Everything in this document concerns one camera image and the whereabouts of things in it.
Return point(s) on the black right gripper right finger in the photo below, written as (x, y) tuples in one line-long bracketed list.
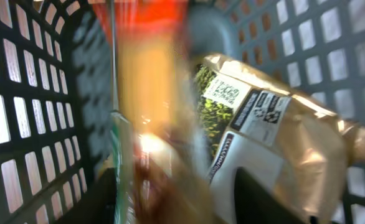
[(253, 204)]

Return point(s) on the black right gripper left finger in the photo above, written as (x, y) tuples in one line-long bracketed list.
[(97, 206)]

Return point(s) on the gold foil snack bag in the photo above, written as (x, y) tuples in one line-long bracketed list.
[(295, 148)]

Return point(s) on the red San Remo spaghetti pack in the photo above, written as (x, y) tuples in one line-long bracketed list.
[(158, 145)]

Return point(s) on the grey plastic lattice basket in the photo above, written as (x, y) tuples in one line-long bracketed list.
[(55, 70)]

